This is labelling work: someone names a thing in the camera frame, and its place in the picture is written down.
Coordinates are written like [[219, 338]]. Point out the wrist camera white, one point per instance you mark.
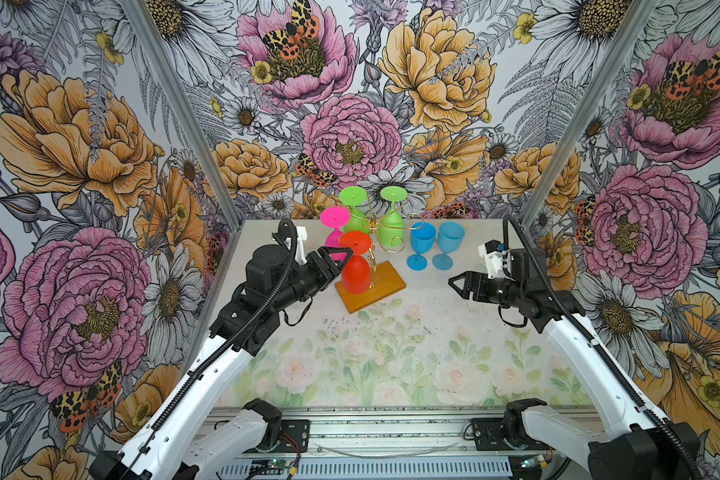
[[301, 238], [495, 259]]

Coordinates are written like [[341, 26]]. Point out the right aluminium frame post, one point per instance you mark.
[[622, 46]]

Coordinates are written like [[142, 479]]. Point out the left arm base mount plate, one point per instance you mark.
[[293, 437]]

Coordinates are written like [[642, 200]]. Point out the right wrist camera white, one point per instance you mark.
[[495, 259]]

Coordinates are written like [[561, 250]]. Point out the aluminium front rail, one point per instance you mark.
[[405, 443]]

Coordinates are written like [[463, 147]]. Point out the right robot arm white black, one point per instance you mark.
[[637, 439]]

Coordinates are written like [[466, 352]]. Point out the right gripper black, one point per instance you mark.
[[470, 277]]

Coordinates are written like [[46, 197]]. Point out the aluminium frame post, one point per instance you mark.
[[622, 46], [160, 62]]

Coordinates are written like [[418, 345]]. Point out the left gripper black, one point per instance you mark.
[[333, 266]]

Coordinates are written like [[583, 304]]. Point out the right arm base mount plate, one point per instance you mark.
[[488, 434]]

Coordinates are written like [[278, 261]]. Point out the pink wine glass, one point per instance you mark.
[[334, 218]]

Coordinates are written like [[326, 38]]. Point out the red wine glass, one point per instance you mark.
[[356, 275]]

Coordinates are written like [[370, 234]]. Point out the blue wine glass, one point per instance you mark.
[[422, 238], [449, 239]]

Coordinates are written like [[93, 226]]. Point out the left green wine glass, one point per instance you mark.
[[353, 197]]

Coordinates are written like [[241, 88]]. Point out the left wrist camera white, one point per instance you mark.
[[301, 238]]

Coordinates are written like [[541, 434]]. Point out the left aluminium frame post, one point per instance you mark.
[[160, 62]]

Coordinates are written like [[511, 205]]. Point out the right green wine glass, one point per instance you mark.
[[391, 230]]

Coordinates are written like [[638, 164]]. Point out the green wine glass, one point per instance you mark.
[[353, 197], [391, 230]]

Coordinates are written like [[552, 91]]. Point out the gold wire rack wooden base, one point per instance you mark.
[[385, 279]]

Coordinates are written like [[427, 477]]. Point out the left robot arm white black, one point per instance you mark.
[[167, 446]]

